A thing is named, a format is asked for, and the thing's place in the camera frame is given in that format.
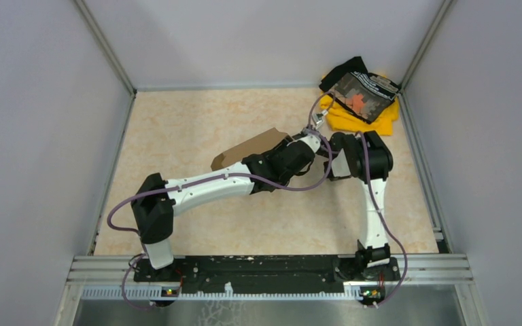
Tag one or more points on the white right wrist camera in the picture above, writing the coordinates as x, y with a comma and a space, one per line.
319, 118

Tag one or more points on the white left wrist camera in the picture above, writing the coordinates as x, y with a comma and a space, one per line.
311, 140

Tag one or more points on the aluminium front rail frame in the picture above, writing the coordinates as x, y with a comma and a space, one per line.
111, 277

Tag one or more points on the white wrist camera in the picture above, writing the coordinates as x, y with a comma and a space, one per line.
319, 118
311, 140

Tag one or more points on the brown cardboard box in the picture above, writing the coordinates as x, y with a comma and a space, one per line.
256, 145

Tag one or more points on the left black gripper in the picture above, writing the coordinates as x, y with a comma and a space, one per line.
279, 148

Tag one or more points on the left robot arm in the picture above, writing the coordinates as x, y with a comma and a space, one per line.
159, 201

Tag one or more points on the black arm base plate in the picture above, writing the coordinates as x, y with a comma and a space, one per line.
264, 274

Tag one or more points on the yellow folded cloth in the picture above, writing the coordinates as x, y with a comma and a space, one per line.
338, 119

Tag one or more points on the black printed folded shirt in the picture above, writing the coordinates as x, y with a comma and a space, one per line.
361, 93

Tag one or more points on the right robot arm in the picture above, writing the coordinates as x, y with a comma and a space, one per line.
367, 158

